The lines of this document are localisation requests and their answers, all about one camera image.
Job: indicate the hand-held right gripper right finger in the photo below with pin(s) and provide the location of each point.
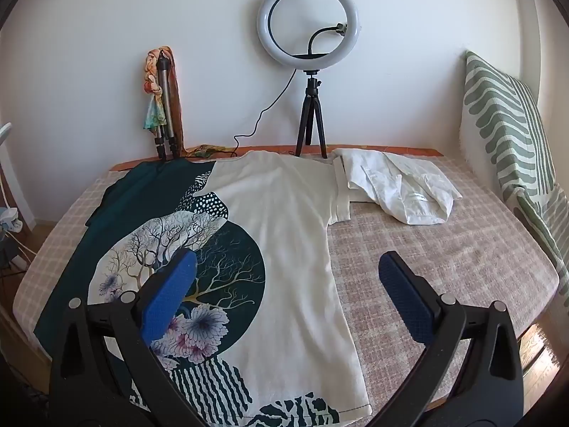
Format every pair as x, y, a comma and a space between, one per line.
402, 296

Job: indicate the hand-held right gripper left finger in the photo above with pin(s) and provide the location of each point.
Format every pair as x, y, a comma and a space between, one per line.
171, 296

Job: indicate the green cream printed t-shirt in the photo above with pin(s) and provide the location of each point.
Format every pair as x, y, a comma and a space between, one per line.
289, 231

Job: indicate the pink plaid blanket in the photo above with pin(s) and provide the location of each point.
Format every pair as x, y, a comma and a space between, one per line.
444, 253

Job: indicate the white garment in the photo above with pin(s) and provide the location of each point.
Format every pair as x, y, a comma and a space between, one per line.
400, 187

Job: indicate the orange patterned sheet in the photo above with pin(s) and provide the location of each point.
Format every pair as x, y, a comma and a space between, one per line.
413, 150

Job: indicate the green striped pillow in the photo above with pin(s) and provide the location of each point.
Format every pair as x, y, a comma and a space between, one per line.
544, 231
502, 133

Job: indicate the white power strip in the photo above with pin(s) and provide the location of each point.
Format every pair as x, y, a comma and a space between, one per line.
9, 222

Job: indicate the colourful orange scarf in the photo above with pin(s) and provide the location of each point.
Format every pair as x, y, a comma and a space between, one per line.
153, 115

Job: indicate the folded silver tripod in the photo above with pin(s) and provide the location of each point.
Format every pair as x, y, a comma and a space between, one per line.
166, 98

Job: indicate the small black tripod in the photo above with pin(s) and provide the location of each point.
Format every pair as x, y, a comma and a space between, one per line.
311, 106

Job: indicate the black gooseneck phone holder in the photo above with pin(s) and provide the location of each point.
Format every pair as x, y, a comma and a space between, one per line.
340, 29

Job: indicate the wooden bed frame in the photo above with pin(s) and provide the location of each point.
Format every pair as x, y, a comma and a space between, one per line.
540, 342

